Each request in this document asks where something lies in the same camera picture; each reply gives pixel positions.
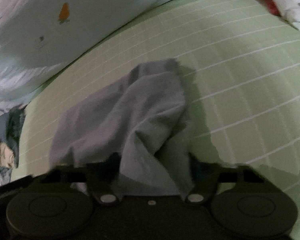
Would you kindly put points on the dark blue garment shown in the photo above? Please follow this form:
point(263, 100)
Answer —
point(11, 125)

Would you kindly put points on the green grid cutting mat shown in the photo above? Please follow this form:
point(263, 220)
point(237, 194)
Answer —
point(243, 68)

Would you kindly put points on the grey cloth garment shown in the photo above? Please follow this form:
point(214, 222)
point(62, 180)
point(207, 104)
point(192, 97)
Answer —
point(143, 117)

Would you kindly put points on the light blue fabric storage bag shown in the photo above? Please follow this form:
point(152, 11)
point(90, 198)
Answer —
point(38, 38)

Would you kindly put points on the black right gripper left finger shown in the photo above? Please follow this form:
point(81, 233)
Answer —
point(101, 176)

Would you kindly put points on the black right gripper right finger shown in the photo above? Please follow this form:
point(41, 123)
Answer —
point(205, 178)

